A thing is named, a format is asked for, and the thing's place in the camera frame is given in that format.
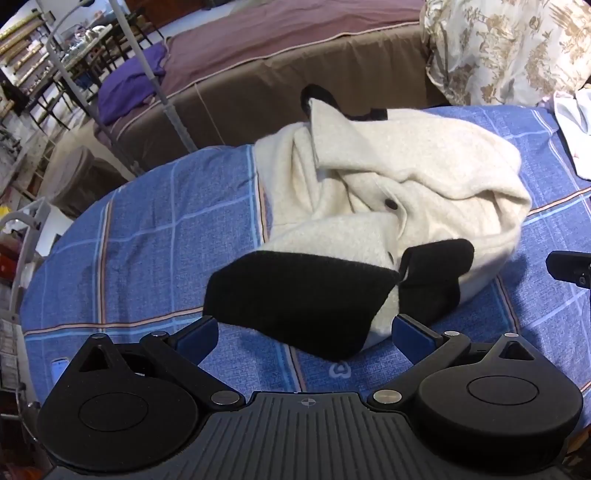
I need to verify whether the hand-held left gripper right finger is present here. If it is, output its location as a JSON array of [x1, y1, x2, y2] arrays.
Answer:
[[392, 314, 539, 409]]

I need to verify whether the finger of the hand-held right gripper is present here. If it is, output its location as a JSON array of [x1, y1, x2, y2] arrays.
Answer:
[[546, 251, 591, 290]]

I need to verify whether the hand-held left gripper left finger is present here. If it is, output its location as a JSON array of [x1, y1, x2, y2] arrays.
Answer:
[[65, 316, 245, 409]]

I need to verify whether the cream and black knit sweater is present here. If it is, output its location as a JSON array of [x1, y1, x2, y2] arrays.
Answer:
[[203, 84, 533, 361]]

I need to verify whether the blue plaid blanket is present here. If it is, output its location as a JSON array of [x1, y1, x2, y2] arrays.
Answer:
[[21, 105, 591, 407]]

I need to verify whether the white cloth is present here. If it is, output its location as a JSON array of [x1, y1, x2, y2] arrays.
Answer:
[[551, 88, 591, 182]]

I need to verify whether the brown round stool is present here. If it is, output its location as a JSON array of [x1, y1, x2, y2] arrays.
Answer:
[[48, 145, 127, 219]]

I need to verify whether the floral beige duvet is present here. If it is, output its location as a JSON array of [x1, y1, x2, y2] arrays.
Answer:
[[424, 0, 591, 108]]

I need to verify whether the grey metal pole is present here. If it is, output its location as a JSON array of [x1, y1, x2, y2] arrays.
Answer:
[[111, 0, 198, 154]]

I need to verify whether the brown bed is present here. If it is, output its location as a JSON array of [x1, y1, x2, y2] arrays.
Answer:
[[95, 0, 451, 163]]

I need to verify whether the purple cloth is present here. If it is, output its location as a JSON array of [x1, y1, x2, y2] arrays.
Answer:
[[98, 44, 168, 125]]

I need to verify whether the thin curved metal tube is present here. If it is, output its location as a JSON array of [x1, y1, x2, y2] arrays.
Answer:
[[45, 0, 141, 175]]

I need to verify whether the dark table with chairs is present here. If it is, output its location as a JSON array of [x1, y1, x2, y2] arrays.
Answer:
[[28, 23, 153, 125]]

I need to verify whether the mauve bed cover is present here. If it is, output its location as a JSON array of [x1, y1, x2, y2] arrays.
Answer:
[[157, 0, 428, 99]]

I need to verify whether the wall shelf with goods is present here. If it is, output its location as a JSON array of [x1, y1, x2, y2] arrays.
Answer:
[[0, 9, 52, 93]]

